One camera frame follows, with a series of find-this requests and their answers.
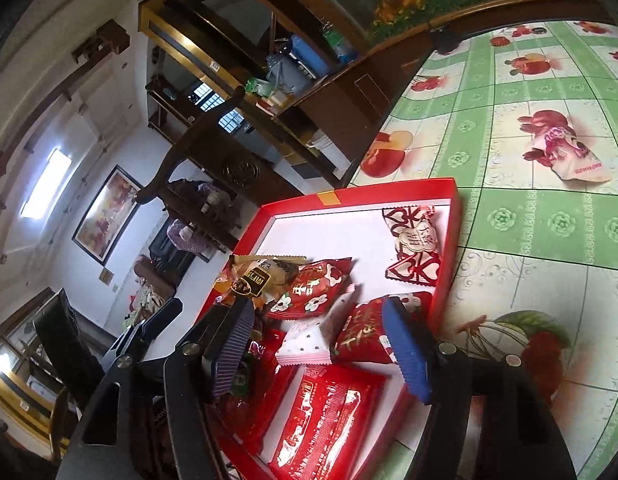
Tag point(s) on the ceiling light panel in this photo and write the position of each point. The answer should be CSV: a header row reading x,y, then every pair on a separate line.
x,y
44,182

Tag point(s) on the framed wall painting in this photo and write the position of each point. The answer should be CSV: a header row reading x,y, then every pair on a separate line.
x,y
106,212

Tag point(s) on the green plastic bottle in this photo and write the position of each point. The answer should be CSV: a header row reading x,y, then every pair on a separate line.
x,y
335,42

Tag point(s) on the red white flower snack packet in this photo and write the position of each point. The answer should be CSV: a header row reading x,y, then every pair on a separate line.
x,y
364,332
319,287

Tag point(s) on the brown gold snack packet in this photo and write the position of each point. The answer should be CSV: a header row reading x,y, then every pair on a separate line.
x,y
254,280

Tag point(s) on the red heart pattern snack packet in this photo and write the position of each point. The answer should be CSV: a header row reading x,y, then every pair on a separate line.
x,y
414,265

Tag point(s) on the white dotted snack packet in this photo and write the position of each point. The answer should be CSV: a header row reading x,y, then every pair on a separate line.
x,y
306,345

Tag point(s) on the green label snack packet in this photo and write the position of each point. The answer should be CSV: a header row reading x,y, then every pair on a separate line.
x,y
242,380

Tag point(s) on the dark wooden cabinet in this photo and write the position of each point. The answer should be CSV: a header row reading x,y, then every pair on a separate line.
x,y
349,95

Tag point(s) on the white bucket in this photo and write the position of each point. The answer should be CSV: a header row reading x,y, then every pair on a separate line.
x,y
321,141

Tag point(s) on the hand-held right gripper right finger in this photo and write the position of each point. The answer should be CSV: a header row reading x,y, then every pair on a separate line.
x,y
406,350

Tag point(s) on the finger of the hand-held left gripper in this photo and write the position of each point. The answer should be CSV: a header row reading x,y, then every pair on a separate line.
x,y
154,322

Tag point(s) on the pink white snack packet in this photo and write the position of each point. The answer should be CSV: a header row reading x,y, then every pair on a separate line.
x,y
569,155

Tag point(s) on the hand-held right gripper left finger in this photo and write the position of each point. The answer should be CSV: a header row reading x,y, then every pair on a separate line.
x,y
234,350

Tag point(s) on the blue plastic container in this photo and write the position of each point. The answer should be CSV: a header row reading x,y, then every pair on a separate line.
x,y
304,55

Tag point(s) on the dark wooden chair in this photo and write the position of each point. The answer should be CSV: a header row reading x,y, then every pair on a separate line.
x,y
204,160

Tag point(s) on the dark sofa with cushions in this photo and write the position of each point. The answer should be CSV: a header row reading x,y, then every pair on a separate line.
x,y
176,245

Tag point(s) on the green fruit print tablecloth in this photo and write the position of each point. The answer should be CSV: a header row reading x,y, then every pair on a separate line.
x,y
539,240

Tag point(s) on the black table clamp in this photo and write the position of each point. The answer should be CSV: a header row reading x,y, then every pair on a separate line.
x,y
441,40

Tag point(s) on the large red snack packet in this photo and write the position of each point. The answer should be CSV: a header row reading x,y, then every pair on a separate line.
x,y
329,420

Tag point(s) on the red cardboard box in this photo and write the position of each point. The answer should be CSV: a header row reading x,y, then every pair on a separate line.
x,y
299,230

